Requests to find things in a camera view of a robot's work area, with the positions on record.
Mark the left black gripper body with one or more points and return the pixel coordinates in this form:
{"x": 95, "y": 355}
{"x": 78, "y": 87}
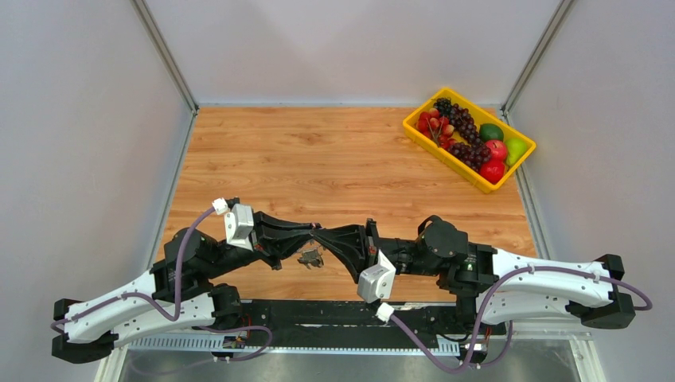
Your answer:
{"x": 262, "y": 240}

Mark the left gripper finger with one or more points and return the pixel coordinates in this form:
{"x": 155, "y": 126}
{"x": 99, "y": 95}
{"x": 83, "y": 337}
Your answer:
{"x": 274, "y": 228}
{"x": 281, "y": 245}

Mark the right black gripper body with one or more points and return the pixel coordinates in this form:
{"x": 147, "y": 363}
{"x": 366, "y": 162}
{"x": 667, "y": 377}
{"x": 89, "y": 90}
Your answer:
{"x": 372, "y": 243}

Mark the metal keyring with keys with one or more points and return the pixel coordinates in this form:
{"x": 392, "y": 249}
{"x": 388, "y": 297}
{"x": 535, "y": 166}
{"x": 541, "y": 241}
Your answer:
{"x": 310, "y": 255}

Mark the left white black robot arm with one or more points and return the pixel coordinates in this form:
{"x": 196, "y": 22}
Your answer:
{"x": 177, "y": 292}

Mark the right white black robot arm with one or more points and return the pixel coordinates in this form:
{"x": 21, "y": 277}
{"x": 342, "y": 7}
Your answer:
{"x": 490, "y": 284}

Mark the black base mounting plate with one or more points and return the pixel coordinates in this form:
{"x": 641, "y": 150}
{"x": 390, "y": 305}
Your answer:
{"x": 344, "y": 324}

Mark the red strawberries cluster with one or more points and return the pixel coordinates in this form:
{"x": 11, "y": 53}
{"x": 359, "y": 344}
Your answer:
{"x": 437, "y": 127}

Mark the dark grape bunch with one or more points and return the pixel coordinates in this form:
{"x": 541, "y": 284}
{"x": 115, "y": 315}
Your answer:
{"x": 469, "y": 149}

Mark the red round fruit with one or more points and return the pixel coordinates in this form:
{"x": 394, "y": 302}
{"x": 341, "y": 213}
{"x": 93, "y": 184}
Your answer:
{"x": 493, "y": 171}

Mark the red apple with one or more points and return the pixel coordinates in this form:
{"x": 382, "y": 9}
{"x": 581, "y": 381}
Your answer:
{"x": 498, "y": 150}

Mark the green lime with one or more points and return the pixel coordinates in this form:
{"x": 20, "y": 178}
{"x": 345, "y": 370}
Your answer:
{"x": 490, "y": 131}

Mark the yellow plastic bin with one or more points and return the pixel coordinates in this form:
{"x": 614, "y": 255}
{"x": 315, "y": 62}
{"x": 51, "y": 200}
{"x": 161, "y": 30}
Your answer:
{"x": 480, "y": 116}

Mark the green pear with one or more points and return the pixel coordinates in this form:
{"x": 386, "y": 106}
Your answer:
{"x": 516, "y": 148}

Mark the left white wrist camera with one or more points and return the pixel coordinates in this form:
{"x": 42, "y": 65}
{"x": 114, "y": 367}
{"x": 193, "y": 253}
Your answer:
{"x": 238, "y": 222}

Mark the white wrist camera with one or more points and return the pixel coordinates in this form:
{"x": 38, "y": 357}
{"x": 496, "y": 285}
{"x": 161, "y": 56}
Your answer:
{"x": 238, "y": 222}
{"x": 375, "y": 284}

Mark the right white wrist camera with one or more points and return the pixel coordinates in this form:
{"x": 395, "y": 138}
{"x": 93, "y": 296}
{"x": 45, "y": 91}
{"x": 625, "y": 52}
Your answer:
{"x": 375, "y": 284}

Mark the aluminium rail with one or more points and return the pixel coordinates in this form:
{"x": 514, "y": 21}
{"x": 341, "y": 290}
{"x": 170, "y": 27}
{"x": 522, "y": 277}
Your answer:
{"x": 203, "y": 341}

